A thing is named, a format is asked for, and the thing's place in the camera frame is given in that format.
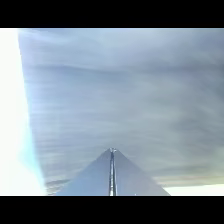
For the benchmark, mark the blue jeans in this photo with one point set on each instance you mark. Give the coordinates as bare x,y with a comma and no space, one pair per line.
126,93

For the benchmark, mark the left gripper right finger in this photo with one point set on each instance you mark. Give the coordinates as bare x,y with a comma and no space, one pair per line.
133,180

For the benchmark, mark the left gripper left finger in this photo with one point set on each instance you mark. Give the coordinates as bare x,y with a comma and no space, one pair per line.
91,180

